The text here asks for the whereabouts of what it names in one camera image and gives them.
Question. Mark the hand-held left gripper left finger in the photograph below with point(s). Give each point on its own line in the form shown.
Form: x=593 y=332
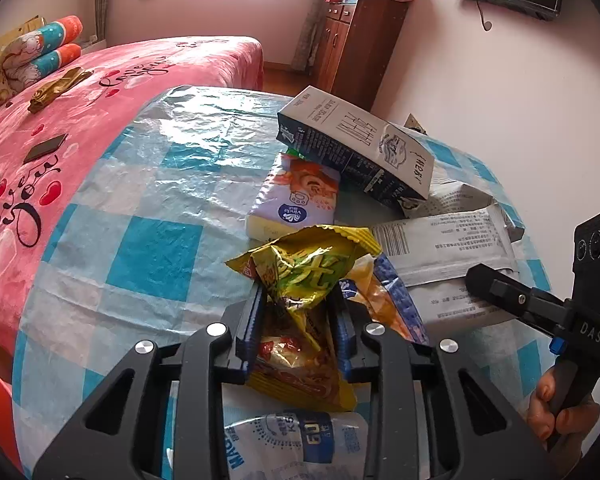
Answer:
x=257 y=322

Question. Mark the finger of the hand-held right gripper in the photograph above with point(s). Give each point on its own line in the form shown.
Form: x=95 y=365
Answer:
x=505 y=292

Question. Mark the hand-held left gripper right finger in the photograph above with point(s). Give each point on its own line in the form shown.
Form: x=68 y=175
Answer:
x=342 y=332

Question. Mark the orange and blue snack packet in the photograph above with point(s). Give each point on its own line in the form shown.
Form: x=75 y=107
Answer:
x=385 y=300

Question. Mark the yellow snack packet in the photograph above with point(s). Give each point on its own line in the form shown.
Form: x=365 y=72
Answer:
x=310 y=270

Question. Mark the grey printed packet with barcode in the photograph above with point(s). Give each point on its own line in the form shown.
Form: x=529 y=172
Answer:
x=445 y=255

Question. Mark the white and blue pouch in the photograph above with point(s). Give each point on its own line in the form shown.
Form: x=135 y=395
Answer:
x=290 y=440

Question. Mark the purple and orange tissue pack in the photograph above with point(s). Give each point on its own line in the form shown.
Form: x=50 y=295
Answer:
x=290 y=200

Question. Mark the white and dark blue carton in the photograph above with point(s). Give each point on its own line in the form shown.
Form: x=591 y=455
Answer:
x=350 y=135

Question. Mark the person's right hand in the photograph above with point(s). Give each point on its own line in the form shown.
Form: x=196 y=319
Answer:
x=541 y=410

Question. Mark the blue checked plastic tablecloth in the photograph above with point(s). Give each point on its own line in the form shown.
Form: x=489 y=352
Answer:
x=180 y=185

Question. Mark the brown cardboard piece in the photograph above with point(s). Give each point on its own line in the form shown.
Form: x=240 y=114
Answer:
x=414 y=124

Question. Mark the black phone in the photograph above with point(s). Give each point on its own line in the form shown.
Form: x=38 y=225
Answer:
x=45 y=147

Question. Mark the brown wooden cabinet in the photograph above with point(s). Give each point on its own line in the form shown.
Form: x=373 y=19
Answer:
x=365 y=55

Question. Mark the bed with pink printed blanket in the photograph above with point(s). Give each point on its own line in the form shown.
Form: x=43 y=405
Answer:
x=130 y=70

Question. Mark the grey checked curtain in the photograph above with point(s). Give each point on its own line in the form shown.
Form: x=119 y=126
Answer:
x=105 y=0
x=310 y=30

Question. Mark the gold cloth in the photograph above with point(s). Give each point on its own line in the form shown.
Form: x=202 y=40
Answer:
x=55 y=89

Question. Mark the white bedside cabinet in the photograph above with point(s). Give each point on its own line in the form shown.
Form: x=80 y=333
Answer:
x=91 y=41

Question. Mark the rolled blue and orange quilt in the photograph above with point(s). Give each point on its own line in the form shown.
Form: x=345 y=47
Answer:
x=45 y=50

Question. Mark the yellow headboard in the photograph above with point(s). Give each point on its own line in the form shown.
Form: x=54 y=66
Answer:
x=0 y=45

